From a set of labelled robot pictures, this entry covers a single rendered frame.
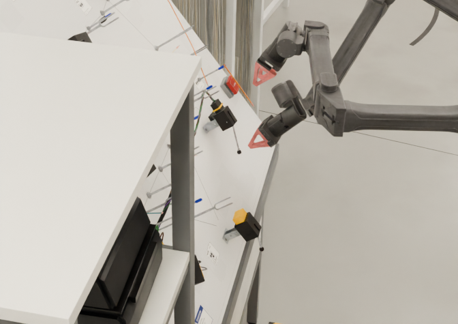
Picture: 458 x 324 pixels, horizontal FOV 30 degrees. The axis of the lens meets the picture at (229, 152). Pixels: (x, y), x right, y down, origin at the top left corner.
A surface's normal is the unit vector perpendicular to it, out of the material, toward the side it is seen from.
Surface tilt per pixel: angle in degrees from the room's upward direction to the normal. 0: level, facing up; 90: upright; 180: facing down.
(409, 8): 0
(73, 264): 0
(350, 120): 87
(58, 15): 53
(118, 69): 0
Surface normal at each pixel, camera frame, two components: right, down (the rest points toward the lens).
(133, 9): 0.79, -0.39
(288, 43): -0.16, 0.51
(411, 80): 0.02, -0.82
